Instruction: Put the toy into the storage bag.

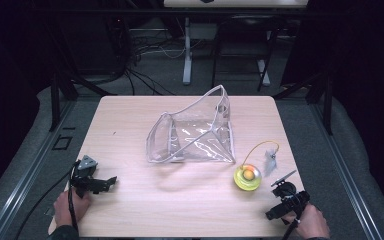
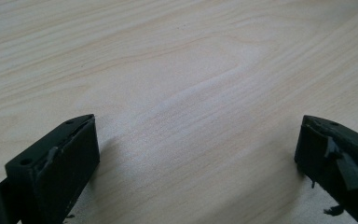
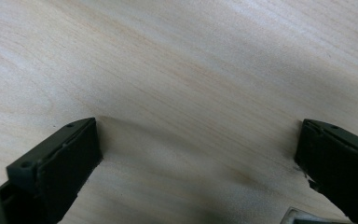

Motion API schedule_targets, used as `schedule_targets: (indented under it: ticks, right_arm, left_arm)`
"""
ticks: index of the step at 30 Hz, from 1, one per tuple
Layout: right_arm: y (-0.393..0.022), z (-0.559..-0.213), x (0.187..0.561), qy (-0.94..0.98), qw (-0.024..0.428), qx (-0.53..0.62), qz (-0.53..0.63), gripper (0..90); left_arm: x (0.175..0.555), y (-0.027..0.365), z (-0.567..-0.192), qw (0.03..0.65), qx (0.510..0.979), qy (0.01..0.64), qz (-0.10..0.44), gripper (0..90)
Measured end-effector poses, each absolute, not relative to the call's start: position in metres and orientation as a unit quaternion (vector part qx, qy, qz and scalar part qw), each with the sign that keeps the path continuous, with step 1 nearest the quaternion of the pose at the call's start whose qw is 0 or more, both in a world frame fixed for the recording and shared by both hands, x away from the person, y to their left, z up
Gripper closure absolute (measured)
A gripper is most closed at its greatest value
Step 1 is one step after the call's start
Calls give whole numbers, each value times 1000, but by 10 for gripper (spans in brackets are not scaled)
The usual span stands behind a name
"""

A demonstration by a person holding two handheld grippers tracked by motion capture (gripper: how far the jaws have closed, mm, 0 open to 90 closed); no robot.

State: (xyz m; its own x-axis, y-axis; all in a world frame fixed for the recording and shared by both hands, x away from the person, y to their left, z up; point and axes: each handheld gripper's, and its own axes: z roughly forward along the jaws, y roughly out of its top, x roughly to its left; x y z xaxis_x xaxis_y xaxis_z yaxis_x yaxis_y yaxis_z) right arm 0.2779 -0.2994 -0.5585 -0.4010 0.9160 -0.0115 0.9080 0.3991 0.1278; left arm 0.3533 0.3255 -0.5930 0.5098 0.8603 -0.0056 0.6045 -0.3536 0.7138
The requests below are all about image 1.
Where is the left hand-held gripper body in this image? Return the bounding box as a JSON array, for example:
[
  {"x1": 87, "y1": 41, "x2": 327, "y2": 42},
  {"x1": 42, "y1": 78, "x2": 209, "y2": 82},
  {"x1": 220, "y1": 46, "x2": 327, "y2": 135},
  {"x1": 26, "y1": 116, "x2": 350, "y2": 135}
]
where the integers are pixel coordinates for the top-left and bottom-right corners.
[{"x1": 69, "y1": 154, "x2": 105, "y2": 198}]

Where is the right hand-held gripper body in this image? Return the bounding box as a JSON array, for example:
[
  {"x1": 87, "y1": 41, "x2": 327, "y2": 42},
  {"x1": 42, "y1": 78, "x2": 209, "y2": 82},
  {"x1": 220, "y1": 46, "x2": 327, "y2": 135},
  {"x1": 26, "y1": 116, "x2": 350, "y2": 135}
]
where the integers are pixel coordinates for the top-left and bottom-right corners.
[{"x1": 270, "y1": 169, "x2": 311, "y2": 222}]

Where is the person's right hand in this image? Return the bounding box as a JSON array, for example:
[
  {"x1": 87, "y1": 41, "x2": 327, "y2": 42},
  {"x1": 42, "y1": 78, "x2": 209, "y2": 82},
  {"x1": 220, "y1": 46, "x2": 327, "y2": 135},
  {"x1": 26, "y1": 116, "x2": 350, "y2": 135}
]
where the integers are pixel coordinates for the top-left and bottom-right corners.
[{"x1": 284, "y1": 203, "x2": 331, "y2": 240}]

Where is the person's left hand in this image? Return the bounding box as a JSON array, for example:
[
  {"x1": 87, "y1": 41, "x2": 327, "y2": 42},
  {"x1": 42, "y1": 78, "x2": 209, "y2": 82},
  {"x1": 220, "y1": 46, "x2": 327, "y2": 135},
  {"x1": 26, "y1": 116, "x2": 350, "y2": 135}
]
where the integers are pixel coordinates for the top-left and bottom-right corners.
[{"x1": 53, "y1": 190, "x2": 92, "y2": 230}]

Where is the yellow cat toy with feather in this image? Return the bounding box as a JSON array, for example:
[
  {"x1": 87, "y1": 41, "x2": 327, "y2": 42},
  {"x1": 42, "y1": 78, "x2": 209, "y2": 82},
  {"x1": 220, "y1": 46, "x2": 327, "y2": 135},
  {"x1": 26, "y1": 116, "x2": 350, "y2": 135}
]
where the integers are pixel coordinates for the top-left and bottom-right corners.
[{"x1": 232, "y1": 139, "x2": 281, "y2": 192}]

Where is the black metal stand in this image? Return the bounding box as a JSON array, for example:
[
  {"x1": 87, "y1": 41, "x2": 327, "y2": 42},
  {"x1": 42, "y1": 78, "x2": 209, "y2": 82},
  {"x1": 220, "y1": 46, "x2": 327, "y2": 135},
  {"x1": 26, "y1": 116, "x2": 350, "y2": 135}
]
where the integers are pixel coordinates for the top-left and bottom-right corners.
[
  {"x1": 46, "y1": 64, "x2": 118, "y2": 133},
  {"x1": 272, "y1": 68, "x2": 335, "y2": 136}
]

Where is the clear plastic bag white trim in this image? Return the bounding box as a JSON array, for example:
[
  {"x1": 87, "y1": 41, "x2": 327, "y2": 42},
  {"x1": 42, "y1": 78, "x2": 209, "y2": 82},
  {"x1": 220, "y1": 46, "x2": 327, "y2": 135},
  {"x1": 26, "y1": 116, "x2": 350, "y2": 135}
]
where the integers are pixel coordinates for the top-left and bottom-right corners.
[{"x1": 145, "y1": 84, "x2": 237, "y2": 165}]

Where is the white desk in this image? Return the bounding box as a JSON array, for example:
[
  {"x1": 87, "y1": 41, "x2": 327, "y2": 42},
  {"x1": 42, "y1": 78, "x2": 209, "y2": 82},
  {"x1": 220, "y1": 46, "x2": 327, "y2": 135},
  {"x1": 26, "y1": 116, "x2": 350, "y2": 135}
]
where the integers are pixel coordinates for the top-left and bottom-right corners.
[{"x1": 162, "y1": 0, "x2": 310, "y2": 88}]

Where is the black chair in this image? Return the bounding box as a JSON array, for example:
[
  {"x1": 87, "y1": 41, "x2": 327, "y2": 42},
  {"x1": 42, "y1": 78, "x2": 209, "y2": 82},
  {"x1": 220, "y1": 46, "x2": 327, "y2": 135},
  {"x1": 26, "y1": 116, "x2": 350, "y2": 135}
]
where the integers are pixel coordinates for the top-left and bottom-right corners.
[{"x1": 210, "y1": 13, "x2": 283, "y2": 93}]

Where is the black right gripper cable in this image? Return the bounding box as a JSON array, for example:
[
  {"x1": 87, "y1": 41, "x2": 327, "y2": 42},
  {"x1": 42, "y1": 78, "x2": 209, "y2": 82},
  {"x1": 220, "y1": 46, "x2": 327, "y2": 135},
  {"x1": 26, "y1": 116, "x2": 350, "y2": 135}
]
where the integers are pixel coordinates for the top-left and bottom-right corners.
[{"x1": 280, "y1": 217, "x2": 302, "y2": 240}]

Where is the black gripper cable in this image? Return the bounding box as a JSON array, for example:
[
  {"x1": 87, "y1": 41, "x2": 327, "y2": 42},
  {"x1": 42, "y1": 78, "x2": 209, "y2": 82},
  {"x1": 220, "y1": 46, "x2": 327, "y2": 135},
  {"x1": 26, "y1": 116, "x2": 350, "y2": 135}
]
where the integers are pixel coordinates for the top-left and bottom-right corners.
[
  {"x1": 280, "y1": 217, "x2": 302, "y2": 240},
  {"x1": 13, "y1": 159, "x2": 83, "y2": 240}
]

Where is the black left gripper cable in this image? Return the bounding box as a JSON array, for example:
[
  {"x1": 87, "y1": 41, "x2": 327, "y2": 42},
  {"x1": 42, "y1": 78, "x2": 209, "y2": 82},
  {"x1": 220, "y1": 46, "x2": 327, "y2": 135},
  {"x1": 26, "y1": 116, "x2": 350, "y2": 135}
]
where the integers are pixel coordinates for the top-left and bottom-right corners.
[{"x1": 13, "y1": 159, "x2": 83, "y2": 240}]

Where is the grey metal floor rail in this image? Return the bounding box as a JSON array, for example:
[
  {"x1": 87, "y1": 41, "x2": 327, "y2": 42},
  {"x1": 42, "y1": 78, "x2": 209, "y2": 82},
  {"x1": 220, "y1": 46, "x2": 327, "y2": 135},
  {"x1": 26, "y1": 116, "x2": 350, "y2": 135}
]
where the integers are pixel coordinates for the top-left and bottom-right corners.
[
  {"x1": 0, "y1": 99, "x2": 78, "y2": 240},
  {"x1": 308, "y1": 103, "x2": 384, "y2": 240}
]

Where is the bundle of floor cables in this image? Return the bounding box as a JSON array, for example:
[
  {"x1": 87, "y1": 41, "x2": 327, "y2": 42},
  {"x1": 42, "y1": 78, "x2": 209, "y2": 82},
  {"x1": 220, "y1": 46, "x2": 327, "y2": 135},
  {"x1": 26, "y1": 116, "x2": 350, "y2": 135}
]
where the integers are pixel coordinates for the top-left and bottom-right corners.
[{"x1": 123, "y1": 31, "x2": 205, "y2": 97}]

